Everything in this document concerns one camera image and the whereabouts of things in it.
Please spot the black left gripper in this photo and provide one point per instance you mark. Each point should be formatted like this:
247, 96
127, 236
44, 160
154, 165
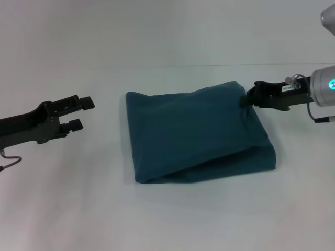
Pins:
28, 125

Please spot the teal blue t-shirt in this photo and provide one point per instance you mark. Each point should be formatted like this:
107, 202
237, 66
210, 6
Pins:
188, 130

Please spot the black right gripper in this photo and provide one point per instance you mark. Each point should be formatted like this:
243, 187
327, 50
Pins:
280, 95

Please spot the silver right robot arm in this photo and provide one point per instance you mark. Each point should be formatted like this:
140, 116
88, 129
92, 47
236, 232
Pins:
324, 86

